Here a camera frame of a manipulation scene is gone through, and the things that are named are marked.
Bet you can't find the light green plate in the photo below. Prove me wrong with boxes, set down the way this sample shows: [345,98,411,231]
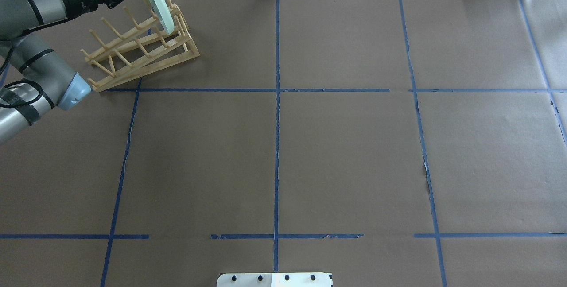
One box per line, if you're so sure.
[149,0,175,35]

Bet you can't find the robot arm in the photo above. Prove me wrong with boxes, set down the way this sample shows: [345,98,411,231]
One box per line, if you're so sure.
[0,0,124,143]

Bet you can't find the wooden plate rack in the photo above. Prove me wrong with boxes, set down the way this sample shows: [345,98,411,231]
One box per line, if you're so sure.
[81,0,200,93]

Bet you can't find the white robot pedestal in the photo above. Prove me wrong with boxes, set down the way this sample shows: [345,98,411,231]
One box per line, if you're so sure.
[216,272,334,287]

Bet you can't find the brown paper table cover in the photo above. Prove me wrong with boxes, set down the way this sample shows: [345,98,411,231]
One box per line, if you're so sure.
[1,0,566,287]

